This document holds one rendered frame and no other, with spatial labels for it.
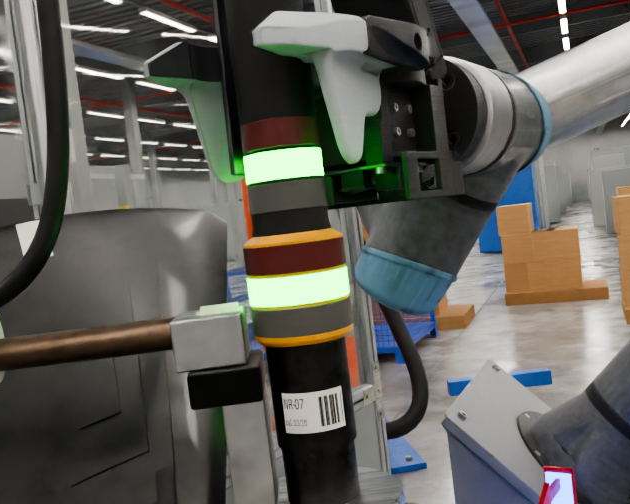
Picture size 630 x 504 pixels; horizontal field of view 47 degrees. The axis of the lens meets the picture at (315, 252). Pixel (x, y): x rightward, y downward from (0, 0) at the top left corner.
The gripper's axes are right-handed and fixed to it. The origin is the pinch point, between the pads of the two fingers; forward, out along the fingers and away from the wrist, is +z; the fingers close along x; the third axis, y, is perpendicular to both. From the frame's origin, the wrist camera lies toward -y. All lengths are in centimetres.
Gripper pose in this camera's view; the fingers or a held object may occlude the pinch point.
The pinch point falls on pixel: (217, 39)
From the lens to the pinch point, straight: 30.4
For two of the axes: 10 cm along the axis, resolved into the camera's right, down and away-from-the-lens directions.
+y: 1.2, 9.9, 0.5
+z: -5.4, 1.1, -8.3
